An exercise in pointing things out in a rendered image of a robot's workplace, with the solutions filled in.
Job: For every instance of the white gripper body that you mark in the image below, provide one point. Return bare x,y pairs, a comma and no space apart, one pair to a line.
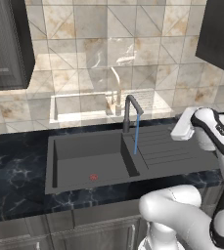
183,127

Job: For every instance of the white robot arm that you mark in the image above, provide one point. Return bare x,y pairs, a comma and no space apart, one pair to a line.
169,208

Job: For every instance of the dark grey sink faucet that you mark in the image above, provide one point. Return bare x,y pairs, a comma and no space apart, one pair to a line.
126,114

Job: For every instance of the dark grey sink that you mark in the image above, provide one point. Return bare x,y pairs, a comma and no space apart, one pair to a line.
90,156

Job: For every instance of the red sink drain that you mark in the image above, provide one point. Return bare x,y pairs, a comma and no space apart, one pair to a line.
93,177

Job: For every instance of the blue water stream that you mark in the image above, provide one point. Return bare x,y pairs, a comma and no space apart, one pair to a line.
136,133

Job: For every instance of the grey base cupboard door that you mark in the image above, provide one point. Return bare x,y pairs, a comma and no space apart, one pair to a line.
15,244
94,237
211,197

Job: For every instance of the grey base cupboard panel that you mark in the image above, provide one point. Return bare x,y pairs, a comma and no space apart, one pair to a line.
103,213
25,226

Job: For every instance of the dark wall cupboard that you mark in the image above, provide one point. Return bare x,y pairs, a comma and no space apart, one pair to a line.
219,29
6,42

